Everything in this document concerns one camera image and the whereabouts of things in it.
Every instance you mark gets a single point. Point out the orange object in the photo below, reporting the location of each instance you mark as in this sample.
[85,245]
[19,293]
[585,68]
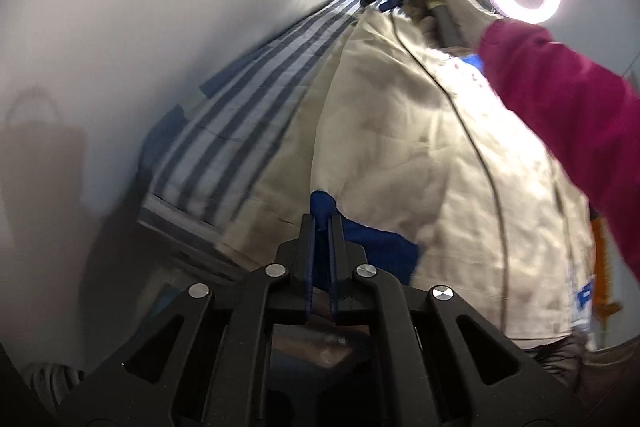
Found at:
[602,267]

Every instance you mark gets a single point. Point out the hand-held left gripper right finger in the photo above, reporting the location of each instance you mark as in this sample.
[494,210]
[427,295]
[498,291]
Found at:
[334,257]

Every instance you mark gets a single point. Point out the person's right hand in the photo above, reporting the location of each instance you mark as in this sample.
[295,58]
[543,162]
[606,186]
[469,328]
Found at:
[465,9]

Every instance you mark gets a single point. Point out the beige jacket with blue lining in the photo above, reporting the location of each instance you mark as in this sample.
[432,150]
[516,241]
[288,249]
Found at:
[400,132]

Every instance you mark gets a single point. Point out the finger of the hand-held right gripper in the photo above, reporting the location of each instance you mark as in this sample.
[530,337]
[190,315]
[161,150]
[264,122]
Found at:
[387,3]

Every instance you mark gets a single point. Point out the blue white striped blanket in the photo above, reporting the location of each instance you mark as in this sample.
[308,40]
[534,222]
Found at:
[240,142]

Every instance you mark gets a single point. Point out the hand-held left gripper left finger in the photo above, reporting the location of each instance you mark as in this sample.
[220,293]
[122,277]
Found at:
[310,257]

